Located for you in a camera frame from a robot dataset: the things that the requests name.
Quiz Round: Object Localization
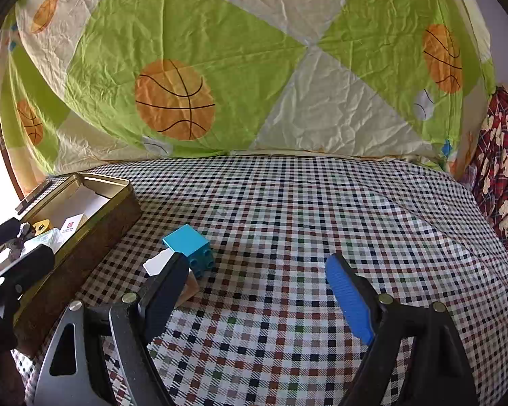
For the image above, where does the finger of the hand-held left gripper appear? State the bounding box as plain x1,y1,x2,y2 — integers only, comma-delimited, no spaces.
0,244,56,302
0,218,26,251

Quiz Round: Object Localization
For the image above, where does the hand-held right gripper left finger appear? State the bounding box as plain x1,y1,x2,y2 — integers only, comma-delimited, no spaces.
31,253,190,406

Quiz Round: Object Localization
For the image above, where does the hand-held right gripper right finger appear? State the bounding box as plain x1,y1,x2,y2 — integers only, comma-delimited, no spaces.
325,253,479,406

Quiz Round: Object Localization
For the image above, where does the green label plastic box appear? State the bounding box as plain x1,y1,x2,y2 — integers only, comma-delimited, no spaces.
21,228,64,258

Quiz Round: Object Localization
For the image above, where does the white toy block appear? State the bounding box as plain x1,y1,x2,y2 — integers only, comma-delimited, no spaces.
143,249,199,309

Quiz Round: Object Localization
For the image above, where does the white red card pack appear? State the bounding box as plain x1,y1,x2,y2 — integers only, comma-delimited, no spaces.
59,213,89,242

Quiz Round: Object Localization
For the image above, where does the blue toy block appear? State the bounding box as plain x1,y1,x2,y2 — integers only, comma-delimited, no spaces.
162,225,215,279

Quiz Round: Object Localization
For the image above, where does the gold tin box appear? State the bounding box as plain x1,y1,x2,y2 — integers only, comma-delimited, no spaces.
13,172,143,358

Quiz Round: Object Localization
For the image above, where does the person's left forearm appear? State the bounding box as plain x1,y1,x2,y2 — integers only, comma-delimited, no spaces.
0,344,28,406

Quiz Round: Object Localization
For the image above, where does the dark flat remote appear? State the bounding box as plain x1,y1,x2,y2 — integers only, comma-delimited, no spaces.
15,179,54,214

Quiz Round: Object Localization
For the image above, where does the wooden door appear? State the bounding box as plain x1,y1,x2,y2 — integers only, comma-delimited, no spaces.
0,51,26,204

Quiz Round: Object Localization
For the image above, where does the checkered tablecloth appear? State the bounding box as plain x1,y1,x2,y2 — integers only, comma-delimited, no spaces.
8,156,508,406

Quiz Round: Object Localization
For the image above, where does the red plaid bear cloth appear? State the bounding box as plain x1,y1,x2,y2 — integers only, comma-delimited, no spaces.
457,85,508,263

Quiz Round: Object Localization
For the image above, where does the basketball print bed sheet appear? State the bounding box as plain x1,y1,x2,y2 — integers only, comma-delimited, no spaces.
0,0,496,178

